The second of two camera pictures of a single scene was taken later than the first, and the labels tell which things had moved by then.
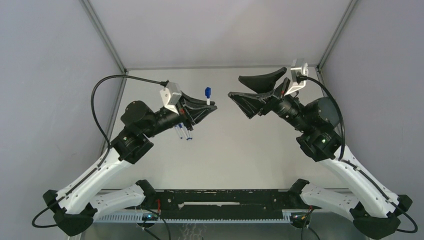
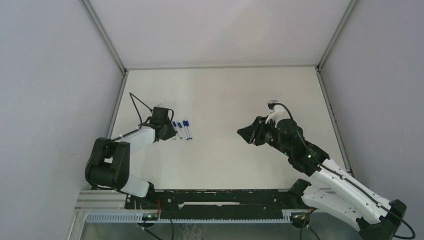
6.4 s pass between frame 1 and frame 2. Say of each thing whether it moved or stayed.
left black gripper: moved
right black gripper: moved
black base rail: stayed
